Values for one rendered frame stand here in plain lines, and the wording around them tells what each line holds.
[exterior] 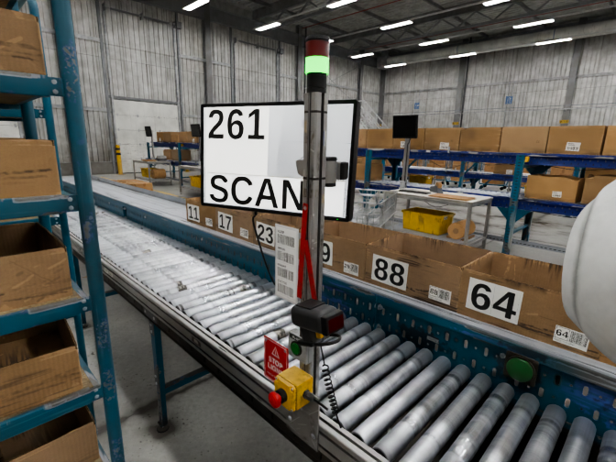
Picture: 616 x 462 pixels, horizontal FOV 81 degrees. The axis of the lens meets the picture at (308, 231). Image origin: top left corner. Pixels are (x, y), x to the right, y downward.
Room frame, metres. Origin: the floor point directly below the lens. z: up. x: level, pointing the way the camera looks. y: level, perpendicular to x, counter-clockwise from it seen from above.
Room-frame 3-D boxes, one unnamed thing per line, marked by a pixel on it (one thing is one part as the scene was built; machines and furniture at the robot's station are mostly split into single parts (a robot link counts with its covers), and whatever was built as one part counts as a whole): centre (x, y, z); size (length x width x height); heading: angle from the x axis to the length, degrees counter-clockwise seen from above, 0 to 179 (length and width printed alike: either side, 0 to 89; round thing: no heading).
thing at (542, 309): (1.11, -0.76, 0.96); 0.39 x 0.29 x 0.17; 45
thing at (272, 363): (0.86, 0.06, 0.85); 0.16 x 0.01 x 0.13; 45
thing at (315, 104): (0.83, -0.01, 1.11); 0.12 x 0.05 x 0.88; 45
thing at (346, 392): (1.01, -0.21, 0.72); 0.52 x 0.05 x 0.05; 135
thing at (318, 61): (0.83, -0.01, 1.62); 0.05 x 0.05 x 0.06
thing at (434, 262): (1.39, -0.48, 0.97); 0.39 x 0.29 x 0.17; 45
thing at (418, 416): (0.88, -0.35, 0.72); 0.52 x 0.05 x 0.05; 135
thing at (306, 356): (0.81, 0.01, 0.95); 0.07 x 0.03 x 0.07; 45
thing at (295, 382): (0.76, 0.01, 0.84); 0.15 x 0.09 x 0.07; 45
